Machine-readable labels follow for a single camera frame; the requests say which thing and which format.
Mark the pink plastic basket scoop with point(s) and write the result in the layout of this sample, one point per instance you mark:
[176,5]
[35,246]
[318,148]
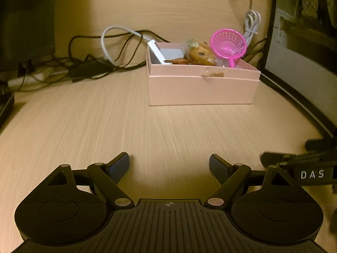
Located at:
[231,58]

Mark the black power adapter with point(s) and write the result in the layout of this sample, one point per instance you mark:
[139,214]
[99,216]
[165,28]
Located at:
[89,69]

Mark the red snack packet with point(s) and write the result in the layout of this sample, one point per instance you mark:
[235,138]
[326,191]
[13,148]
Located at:
[180,61]

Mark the clear bread packet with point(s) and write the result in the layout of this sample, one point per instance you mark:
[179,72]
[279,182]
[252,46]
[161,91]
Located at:
[200,54]

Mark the black keyboard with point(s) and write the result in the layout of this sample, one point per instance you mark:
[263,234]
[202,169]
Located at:
[5,105]

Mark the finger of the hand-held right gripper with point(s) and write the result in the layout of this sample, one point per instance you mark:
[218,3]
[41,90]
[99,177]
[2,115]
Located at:
[273,158]
[321,144]

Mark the pink cardboard box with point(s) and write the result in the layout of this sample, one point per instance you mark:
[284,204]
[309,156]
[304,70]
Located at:
[200,89]

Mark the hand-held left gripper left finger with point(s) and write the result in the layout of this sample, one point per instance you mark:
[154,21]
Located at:
[119,166]

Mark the small white box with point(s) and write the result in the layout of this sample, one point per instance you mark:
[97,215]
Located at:
[158,52]

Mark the computer case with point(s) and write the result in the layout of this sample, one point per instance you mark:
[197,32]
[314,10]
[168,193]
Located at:
[302,31]

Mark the black monitor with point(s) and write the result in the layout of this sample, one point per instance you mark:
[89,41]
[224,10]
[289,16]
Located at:
[26,18]

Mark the white power strip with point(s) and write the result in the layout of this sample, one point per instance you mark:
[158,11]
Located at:
[39,75]

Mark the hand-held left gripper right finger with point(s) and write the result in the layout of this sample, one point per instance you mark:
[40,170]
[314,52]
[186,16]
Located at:
[218,166]

